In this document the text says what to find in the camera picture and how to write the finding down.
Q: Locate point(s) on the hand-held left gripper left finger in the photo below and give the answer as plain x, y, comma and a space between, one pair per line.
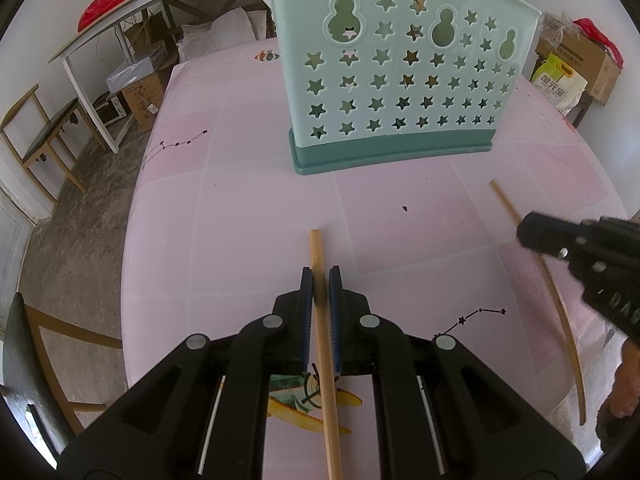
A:
306, 320

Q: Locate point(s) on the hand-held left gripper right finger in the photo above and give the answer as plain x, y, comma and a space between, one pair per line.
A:
334, 320

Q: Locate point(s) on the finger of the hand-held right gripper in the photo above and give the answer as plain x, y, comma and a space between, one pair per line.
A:
545, 235

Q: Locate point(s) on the light bamboo chopstick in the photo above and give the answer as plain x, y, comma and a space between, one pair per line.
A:
322, 340
505, 205

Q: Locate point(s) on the teal star-cutout utensil holder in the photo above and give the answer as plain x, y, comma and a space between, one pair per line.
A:
390, 145

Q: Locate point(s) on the person's right hand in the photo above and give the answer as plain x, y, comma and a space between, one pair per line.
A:
626, 385

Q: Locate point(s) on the dark wooden stool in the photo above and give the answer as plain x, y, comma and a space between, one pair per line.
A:
582, 111

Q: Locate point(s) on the yellow and white rice bag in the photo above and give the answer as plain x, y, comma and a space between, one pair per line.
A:
557, 85

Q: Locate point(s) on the open cardboard box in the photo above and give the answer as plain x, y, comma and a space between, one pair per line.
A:
590, 60

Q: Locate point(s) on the small red bag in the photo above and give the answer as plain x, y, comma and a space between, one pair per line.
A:
597, 35

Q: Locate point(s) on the brown cardboard box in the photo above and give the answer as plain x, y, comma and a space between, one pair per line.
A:
147, 102

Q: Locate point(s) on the black-backed wooden chair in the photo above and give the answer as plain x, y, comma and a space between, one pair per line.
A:
22, 360

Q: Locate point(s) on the small toaster oven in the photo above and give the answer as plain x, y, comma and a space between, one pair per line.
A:
110, 111

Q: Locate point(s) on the white sack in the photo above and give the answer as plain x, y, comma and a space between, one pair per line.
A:
220, 35

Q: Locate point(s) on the grey flat box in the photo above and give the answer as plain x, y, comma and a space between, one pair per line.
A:
135, 72

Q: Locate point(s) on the white panel door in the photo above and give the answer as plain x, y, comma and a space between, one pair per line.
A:
12, 250

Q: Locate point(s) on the wooden chair with dark seat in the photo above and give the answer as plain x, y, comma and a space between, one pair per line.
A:
47, 132

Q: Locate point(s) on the white-legged wooden desk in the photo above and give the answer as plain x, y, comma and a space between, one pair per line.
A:
115, 17

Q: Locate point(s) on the red plastic bag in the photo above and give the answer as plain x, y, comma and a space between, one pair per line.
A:
102, 7

